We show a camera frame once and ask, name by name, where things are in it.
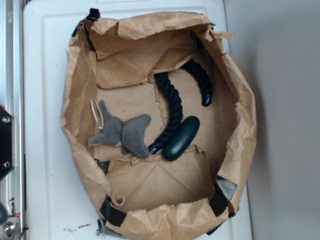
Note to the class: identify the white plastic bin lid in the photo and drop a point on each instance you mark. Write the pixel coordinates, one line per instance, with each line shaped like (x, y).
(58, 207)

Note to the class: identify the navy blue rope toy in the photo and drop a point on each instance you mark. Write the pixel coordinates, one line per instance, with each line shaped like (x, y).
(175, 102)

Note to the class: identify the black mounting bracket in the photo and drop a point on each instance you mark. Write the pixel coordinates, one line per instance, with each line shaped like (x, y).
(7, 143)

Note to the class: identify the grey plush elephant toy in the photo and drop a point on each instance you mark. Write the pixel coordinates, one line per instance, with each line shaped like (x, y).
(126, 134)

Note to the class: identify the dark green plastic pickle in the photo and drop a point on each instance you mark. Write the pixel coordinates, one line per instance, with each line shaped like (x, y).
(181, 140)

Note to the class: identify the brown paper bag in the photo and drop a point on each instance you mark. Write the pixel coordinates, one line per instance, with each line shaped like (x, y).
(153, 198)

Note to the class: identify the aluminium frame rail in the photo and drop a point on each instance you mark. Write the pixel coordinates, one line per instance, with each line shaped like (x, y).
(13, 207)

